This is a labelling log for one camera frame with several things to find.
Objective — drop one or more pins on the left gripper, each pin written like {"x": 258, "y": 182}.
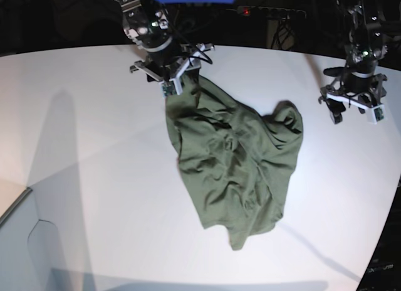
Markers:
{"x": 359, "y": 87}

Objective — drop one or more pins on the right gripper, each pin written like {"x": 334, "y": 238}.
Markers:
{"x": 172, "y": 61}

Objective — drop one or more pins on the green t-shirt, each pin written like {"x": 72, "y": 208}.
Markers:
{"x": 235, "y": 163}

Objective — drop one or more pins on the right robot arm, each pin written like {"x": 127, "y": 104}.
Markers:
{"x": 147, "y": 24}

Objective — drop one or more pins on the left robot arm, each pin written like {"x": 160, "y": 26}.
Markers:
{"x": 365, "y": 45}

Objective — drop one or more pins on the black power strip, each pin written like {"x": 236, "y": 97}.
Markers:
{"x": 271, "y": 13}

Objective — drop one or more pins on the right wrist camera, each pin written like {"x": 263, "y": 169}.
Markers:
{"x": 168, "y": 89}

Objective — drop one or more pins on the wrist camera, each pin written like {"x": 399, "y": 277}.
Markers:
{"x": 168, "y": 89}
{"x": 378, "y": 114}

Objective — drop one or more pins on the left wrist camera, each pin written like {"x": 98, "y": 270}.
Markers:
{"x": 378, "y": 114}

